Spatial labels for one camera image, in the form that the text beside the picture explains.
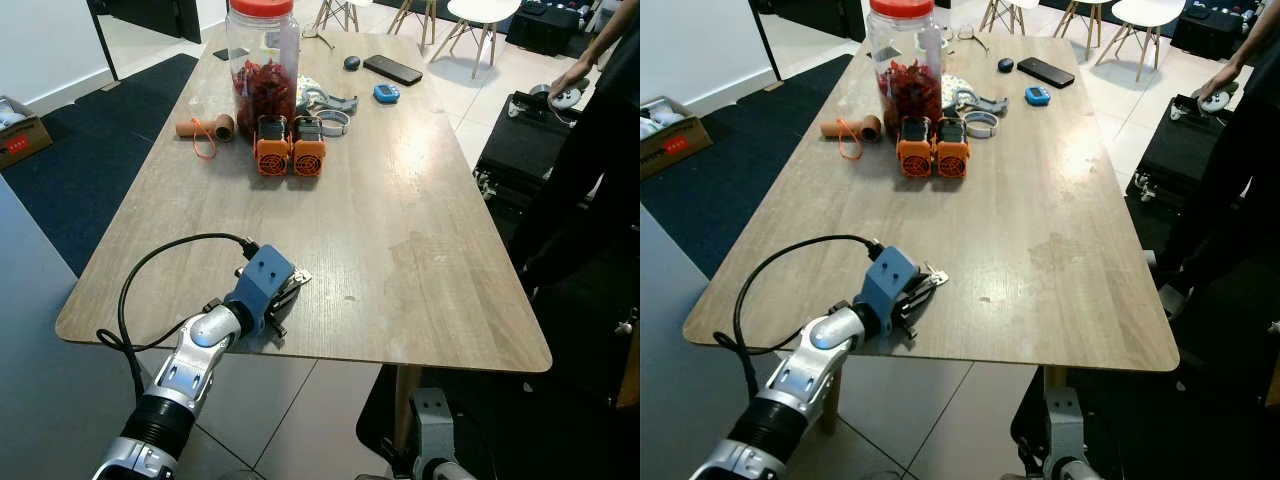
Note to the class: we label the brown cylinder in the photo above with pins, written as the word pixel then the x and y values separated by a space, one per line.
pixel 850 128
pixel 200 128

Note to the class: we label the person bare forearm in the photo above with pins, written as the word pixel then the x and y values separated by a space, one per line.
pixel 1258 45
pixel 605 35

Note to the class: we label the person in black clothes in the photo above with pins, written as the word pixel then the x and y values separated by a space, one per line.
pixel 610 150
pixel 1240 170

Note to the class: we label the clear jar red lid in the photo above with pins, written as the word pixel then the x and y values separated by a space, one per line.
pixel 262 60
pixel 905 60

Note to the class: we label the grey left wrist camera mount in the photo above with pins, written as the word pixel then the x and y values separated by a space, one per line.
pixel 888 280
pixel 262 280

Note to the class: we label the grey round device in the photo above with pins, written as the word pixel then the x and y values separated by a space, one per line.
pixel 545 98
pixel 1215 104

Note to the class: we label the light wooden table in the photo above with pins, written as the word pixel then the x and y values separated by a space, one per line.
pixel 1050 260
pixel 400 250

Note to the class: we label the small flat black item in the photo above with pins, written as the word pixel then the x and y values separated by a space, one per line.
pixel 222 53

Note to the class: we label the black equipment case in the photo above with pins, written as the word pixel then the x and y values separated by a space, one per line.
pixel 520 150
pixel 1165 160

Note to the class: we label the small black oval puck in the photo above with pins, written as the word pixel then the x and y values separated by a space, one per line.
pixel 1005 65
pixel 352 63

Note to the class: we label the person bare hand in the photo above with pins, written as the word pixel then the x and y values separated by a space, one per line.
pixel 1225 84
pixel 572 84

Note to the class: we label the black bag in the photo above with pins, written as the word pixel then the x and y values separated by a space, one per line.
pixel 545 25
pixel 1210 30

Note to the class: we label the cardboard box red label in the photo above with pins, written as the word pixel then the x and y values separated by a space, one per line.
pixel 22 140
pixel 675 145

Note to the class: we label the black smartphone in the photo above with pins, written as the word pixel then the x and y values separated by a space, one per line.
pixel 1045 72
pixel 392 70

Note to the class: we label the wooden table leg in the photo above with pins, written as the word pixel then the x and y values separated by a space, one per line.
pixel 407 400
pixel 832 400
pixel 1055 380

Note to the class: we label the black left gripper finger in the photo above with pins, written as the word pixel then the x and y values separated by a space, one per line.
pixel 298 276
pixel 932 273
pixel 298 294
pixel 932 295

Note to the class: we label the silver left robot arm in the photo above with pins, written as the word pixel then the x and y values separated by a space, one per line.
pixel 830 335
pixel 200 340

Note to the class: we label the grey metal clamp tool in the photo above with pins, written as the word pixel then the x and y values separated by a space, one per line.
pixel 975 102
pixel 325 100

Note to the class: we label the white chair wooden legs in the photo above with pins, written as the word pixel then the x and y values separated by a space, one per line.
pixel 485 10
pixel 1145 12

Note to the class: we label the patterned pouch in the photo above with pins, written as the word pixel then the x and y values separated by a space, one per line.
pixel 955 83
pixel 308 82

